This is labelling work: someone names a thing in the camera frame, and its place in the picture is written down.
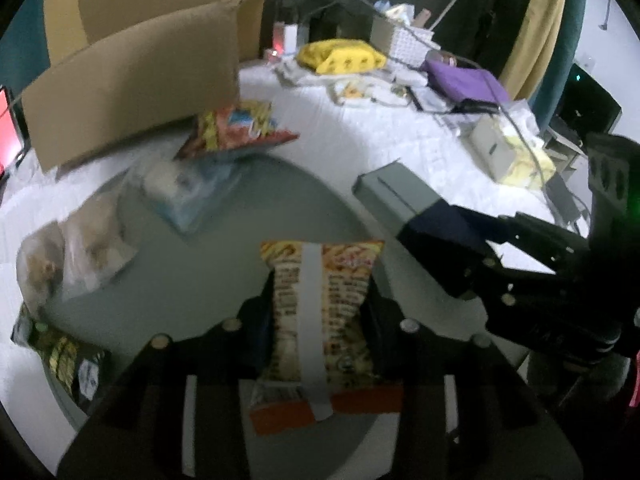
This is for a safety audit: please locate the blue white snack bag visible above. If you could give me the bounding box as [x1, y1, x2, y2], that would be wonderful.
[125, 152, 246, 235]

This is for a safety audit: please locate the orange snack bag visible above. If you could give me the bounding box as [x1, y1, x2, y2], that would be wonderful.
[248, 240, 405, 436]

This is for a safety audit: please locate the white plastic basket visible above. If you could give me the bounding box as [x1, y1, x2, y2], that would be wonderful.
[370, 12, 435, 68]

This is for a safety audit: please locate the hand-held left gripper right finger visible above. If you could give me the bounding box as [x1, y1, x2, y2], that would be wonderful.
[362, 290, 583, 480]

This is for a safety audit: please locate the tablet with red screen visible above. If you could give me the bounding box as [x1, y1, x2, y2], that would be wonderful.
[0, 85, 31, 181]

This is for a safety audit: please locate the red snack bag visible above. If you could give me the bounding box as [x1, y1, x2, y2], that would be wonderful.
[175, 101, 300, 161]

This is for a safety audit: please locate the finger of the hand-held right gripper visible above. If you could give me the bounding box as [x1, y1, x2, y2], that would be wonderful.
[487, 211, 596, 274]
[395, 202, 551, 312]

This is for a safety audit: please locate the brown cardboard box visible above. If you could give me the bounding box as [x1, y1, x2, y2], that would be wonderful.
[22, 0, 336, 171]

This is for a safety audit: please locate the black power bank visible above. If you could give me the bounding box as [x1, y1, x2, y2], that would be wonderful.
[547, 175, 588, 226]

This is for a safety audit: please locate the teal curtain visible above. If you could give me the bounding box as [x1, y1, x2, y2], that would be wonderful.
[530, 0, 590, 111]
[0, 2, 56, 106]

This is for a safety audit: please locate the white cable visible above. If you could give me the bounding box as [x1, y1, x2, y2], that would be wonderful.
[495, 105, 591, 231]

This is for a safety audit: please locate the black box with green light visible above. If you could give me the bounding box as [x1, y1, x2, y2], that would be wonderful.
[555, 62, 623, 136]

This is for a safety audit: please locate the grey box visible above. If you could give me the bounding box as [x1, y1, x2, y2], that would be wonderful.
[352, 160, 451, 233]

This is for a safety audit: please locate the purple cloth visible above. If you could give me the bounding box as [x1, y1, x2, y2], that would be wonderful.
[424, 59, 511, 106]

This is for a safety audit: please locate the yellow tissue pack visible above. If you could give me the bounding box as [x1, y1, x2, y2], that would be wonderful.
[472, 115, 557, 191]

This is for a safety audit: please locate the black snack packet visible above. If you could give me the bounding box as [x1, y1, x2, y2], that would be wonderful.
[11, 302, 108, 413]

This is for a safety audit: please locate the yellow cloth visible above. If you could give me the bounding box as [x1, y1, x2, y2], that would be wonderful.
[297, 38, 388, 75]

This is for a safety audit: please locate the small yellow white packet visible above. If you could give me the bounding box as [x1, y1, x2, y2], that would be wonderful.
[332, 80, 372, 107]

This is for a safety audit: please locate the clear bun packet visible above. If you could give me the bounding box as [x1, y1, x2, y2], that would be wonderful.
[16, 192, 138, 321]

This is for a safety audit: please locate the grey round mat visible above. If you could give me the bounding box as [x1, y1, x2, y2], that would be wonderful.
[40, 152, 488, 480]

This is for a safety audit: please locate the black notebook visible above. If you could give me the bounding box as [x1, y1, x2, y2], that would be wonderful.
[452, 100, 501, 115]

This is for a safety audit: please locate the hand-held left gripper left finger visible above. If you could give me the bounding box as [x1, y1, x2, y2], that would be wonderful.
[57, 274, 276, 480]

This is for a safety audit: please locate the white charger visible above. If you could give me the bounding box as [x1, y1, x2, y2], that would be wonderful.
[272, 21, 301, 56]

